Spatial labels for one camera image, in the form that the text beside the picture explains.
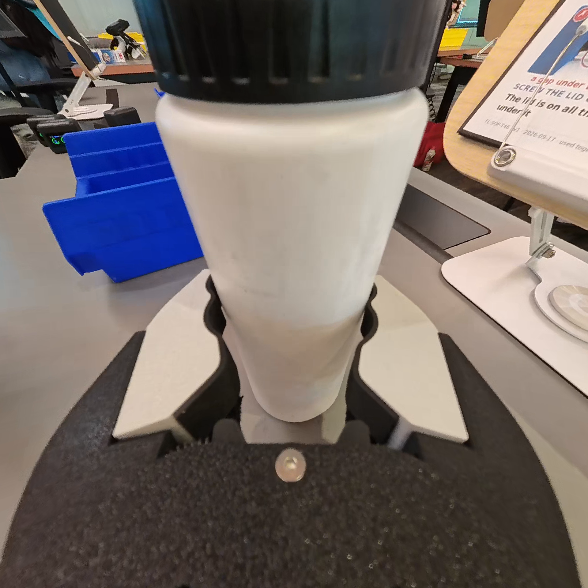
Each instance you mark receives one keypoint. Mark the black battery charger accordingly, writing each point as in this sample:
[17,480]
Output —
[57,133]
[39,126]
[121,115]

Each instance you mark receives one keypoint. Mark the blue plastic bin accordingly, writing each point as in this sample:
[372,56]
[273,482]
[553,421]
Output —
[115,142]
[128,229]

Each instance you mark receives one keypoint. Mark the printed instruction sheet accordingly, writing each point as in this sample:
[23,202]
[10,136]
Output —
[551,92]

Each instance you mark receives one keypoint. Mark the white plastic bottle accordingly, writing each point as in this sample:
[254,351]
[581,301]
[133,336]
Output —
[294,206]

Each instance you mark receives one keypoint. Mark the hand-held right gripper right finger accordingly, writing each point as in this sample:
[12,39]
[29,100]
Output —
[409,367]

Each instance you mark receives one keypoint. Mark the black handheld device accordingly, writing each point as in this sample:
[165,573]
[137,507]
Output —
[120,27]

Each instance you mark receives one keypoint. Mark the black office chair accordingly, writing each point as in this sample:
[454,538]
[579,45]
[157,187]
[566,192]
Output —
[27,92]

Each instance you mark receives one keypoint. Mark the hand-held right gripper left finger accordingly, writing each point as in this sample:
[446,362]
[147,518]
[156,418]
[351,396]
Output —
[170,367]

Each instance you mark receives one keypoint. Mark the black bottle lid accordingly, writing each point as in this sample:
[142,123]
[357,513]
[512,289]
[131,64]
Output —
[294,46]

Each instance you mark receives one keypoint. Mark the yellow plastic bin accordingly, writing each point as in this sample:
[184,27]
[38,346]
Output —
[452,39]

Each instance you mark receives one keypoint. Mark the instruction sheet on stand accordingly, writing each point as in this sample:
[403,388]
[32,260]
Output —
[487,285]

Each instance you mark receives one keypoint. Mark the wooden document stand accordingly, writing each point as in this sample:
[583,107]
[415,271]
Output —
[85,110]

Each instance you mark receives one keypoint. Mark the red bag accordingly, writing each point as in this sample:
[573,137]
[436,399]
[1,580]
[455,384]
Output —
[429,142]

